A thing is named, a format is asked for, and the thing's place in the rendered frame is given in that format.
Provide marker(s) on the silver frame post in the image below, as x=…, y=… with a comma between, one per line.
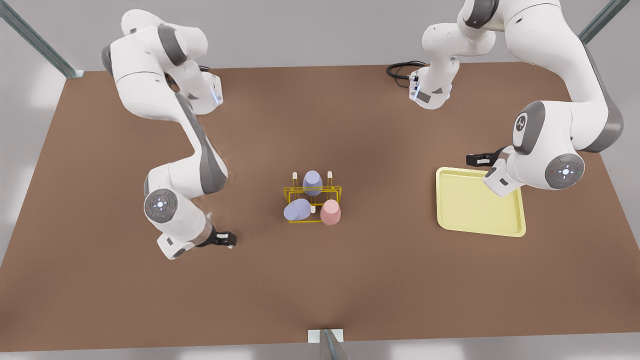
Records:
x=37, y=40
x=602, y=20
x=327, y=344

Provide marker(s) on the yellow square tray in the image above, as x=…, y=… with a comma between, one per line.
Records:
x=479, y=202

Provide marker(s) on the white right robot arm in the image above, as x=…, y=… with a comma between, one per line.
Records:
x=150, y=95

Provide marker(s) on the upright lavender cup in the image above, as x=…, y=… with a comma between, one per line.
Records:
x=312, y=182

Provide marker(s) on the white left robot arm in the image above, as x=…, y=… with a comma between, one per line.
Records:
x=550, y=90

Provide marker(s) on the tilted lavender cup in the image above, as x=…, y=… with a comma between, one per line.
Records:
x=297, y=210

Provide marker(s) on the pink cup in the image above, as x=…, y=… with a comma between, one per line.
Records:
x=330, y=212

